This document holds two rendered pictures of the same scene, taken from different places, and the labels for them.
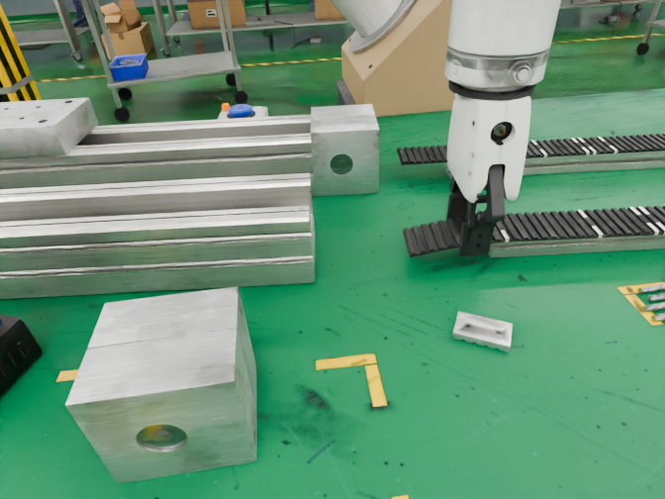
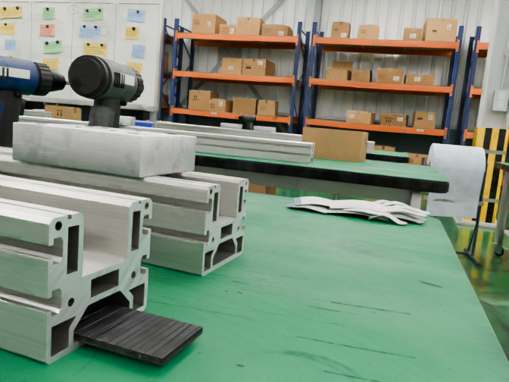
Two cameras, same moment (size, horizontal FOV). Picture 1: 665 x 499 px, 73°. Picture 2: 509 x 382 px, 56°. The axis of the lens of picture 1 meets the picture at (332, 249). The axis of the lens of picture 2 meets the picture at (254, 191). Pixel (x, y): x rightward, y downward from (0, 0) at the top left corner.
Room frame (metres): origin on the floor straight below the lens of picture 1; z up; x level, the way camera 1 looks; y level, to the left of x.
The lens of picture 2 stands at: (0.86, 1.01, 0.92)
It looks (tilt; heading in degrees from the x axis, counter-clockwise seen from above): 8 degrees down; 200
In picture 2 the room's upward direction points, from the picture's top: 5 degrees clockwise
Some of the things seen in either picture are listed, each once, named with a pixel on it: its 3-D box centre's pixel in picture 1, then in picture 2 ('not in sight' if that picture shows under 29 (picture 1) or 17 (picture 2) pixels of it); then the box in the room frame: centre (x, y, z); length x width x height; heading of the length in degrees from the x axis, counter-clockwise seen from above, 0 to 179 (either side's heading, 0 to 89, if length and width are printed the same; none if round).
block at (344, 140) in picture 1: (343, 146); not in sight; (0.62, -0.03, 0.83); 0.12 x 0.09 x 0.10; 0
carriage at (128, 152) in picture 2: not in sight; (107, 159); (0.42, 0.67, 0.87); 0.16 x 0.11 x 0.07; 90
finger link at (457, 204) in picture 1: (460, 194); not in sight; (0.45, -0.15, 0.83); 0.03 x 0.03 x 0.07; 0
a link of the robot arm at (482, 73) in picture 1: (495, 64); not in sight; (0.41, -0.15, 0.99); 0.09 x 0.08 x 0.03; 0
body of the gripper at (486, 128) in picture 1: (483, 131); not in sight; (0.41, -0.15, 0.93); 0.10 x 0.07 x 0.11; 0
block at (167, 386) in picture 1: (182, 368); not in sight; (0.23, 0.12, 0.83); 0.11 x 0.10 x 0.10; 6
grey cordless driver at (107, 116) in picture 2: not in sight; (115, 134); (0.23, 0.53, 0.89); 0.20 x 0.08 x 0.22; 11
